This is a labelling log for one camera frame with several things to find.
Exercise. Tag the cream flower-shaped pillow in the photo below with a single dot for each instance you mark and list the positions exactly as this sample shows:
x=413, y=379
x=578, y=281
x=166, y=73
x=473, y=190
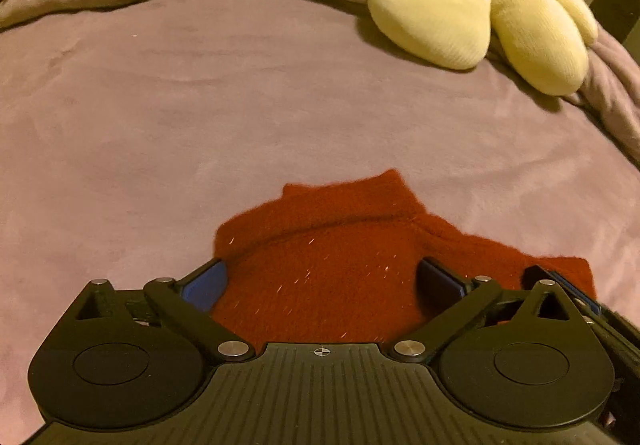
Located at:
x=480, y=0

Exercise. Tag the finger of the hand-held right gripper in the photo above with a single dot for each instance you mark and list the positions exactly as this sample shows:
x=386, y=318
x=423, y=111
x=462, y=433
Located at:
x=575, y=287

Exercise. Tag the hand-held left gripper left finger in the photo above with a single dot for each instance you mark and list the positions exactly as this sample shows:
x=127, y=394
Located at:
x=207, y=282

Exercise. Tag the purple bed sheet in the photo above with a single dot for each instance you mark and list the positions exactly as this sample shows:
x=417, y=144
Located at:
x=200, y=125

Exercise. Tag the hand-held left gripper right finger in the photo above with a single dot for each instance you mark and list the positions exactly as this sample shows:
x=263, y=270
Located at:
x=442, y=277

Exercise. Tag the red wool coat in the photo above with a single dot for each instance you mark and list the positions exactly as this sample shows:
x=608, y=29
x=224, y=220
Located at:
x=350, y=265

